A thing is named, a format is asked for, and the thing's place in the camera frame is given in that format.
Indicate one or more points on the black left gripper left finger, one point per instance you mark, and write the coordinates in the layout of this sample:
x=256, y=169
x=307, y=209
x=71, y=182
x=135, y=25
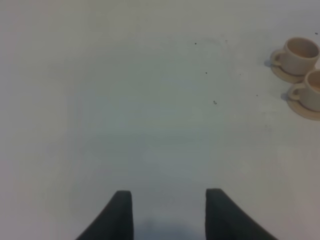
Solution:
x=115, y=222

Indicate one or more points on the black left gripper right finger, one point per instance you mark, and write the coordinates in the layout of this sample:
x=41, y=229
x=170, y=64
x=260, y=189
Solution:
x=224, y=220

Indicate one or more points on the near beige cup saucer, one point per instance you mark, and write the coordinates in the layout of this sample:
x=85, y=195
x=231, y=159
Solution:
x=299, y=109

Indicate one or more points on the beige cup saucer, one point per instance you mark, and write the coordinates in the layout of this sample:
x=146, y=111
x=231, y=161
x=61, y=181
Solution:
x=299, y=109
x=282, y=73

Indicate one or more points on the near beige teacup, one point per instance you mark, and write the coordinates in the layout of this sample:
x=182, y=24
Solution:
x=307, y=92

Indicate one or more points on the beige teacup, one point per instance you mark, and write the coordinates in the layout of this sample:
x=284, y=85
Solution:
x=297, y=57
x=307, y=92

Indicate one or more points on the far beige cup saucer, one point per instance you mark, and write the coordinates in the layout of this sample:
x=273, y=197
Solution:
x=282, y=73

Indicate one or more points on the far beige teacup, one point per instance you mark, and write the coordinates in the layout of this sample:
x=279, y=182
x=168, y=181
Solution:
x=297, y=57

